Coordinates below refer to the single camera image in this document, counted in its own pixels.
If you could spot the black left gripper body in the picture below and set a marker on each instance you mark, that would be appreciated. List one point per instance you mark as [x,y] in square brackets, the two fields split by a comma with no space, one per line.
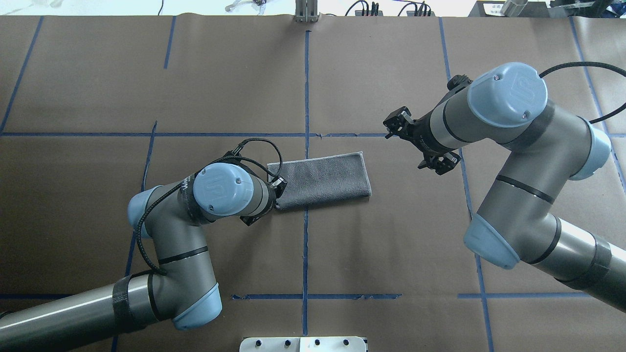
[272,198]

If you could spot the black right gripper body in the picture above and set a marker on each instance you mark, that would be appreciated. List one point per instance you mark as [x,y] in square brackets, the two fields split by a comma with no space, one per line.
[424,133]

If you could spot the pink towel with grey trim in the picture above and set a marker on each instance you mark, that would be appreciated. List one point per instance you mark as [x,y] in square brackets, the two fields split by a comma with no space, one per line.
[322,180]

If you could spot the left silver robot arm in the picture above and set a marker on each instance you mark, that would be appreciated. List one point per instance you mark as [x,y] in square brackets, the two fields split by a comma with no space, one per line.
[180,285]

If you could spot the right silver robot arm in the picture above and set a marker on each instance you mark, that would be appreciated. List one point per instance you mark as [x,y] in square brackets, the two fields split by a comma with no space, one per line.
[548,146]

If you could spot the right black power strip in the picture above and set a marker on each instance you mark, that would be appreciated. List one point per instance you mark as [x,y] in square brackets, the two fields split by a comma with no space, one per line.
[416,9]

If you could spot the black power strip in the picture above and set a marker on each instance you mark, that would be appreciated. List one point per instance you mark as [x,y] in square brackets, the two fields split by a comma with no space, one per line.
[364,8]
[416,9]

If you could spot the left black power strip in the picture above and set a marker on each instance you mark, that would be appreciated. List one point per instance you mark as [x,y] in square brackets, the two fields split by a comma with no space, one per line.
[364,8]

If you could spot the aluminium frame post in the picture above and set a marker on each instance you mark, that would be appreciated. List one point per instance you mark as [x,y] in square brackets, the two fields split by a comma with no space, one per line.
[306,11]

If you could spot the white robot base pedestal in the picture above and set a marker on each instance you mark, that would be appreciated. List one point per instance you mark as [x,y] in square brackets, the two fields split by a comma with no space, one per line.
[305,344]

